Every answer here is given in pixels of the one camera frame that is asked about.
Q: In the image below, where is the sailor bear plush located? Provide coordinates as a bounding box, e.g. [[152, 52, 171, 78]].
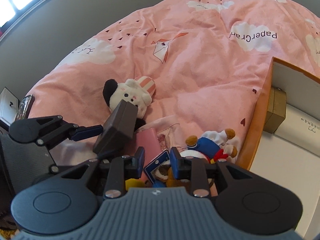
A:
[[155, 128, 239, 188]]

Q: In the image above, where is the dark brown gift box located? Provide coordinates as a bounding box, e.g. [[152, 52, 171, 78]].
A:
[[93, 100, 138, 154]]

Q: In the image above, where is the pink notebook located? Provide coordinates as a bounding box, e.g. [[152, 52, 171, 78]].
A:
[[124, 128, 162, 167]]

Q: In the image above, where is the white black-eared plush keychain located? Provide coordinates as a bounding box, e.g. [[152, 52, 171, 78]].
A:
[[103, 76, 156, 131]]

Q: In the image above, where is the yellow tape measure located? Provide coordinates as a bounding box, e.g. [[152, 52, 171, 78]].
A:
[[125, 179, 146, 191]]

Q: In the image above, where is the blue paper hang tag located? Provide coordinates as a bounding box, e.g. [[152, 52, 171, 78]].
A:
[[143, 149, 170, 184]]

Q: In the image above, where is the phone on bedside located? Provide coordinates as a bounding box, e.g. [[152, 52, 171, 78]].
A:
[[14, 95, 35, 121]]

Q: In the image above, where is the white bedside drawer cabinet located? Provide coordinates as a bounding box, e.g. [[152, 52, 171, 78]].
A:
[[0, 87, 20, 129]]

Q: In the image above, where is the gold small box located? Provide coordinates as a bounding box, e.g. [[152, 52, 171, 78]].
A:
[[264, 87, 286, 134]]

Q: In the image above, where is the orange storage box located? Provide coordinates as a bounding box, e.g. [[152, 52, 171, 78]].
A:
[[236, 57, 319, 239]]

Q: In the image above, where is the white long box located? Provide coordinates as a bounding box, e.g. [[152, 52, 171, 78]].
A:
[[274, 104, 320, 156]]

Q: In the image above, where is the pink cloud-print duvet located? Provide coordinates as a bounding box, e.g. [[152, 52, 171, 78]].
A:
[[30, 0, 319, 168]]

